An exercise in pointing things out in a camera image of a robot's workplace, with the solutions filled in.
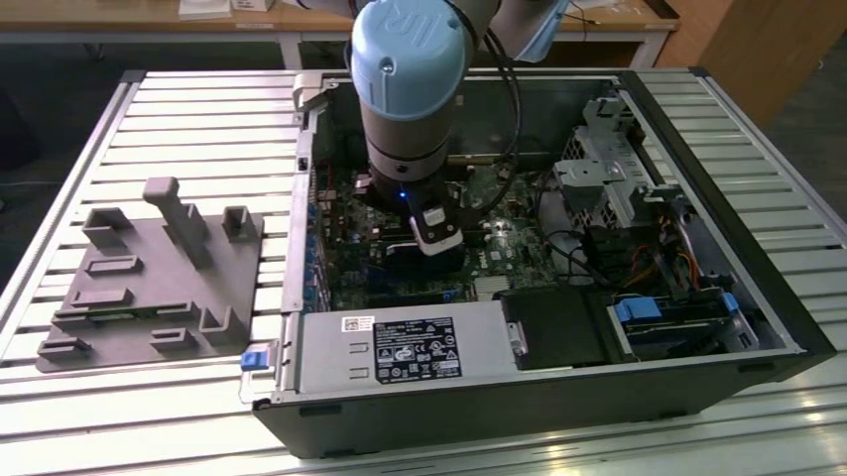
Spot grey case handle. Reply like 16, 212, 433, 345
289, 71, 333, 109

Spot wooden cabinet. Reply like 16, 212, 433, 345
657, 0, 847, 128

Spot grey power supply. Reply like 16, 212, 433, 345
289, 299, 524, 393

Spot black graphics card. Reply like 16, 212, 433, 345
380, 240, 425, 275

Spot wooden desk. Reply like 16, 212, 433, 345
0, 0, 681, 70

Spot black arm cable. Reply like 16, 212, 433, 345
465, 29, 525, 219

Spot metal drive cage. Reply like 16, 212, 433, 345
552, 96, 693, 229

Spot small silver heat sink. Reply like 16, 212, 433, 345
475, 277, 515, 299

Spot green motherboard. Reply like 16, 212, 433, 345
309, 158, 564, 313

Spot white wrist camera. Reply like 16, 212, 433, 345
408, 204, 465, 258

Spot blue disk carrier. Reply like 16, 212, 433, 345
611, 295, 663, 327

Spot black wires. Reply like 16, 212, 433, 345
540, 228, 617, 290

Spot white box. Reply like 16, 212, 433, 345
177, 0, 234, 21

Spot orange and yellow wires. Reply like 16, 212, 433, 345
631, 212, 704, 290

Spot black drive box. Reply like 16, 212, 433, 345
495, 287, 627, 372

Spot grey parts rack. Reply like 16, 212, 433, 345
36, 176, 265, 373

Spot black PC case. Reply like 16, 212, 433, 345
250, 66, 836, 460

